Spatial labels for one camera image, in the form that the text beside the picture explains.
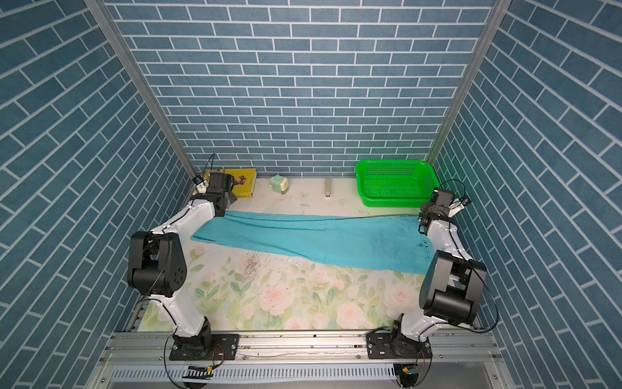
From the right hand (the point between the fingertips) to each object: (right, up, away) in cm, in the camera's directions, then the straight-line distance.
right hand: (439, 210), depth 90 cm
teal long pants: (-15, -13, +6) cm, 21 cm away
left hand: (-84, +4, +5) cm, 84 cm away
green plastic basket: (-7, +12, +29) cm, 32 cm away
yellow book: (-80, +9, +23) cm, 84 cm away
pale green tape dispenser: (-64, +11, +19) cm, 67 cm away
